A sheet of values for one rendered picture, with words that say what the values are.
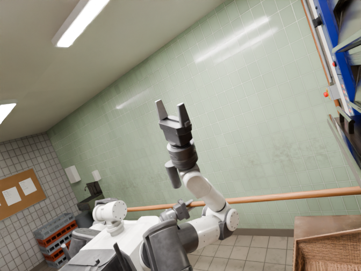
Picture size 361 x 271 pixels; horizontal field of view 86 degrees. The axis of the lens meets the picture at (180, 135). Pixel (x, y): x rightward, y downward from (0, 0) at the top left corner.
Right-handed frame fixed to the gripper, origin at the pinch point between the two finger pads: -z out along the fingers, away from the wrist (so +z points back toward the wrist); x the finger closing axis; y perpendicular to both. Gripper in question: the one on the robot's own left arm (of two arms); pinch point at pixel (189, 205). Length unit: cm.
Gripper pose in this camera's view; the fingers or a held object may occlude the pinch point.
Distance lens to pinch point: 123.6
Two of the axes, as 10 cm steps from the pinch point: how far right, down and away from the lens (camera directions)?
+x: 3.7, 9.3, 0.7
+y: 3.6, -0.7, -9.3
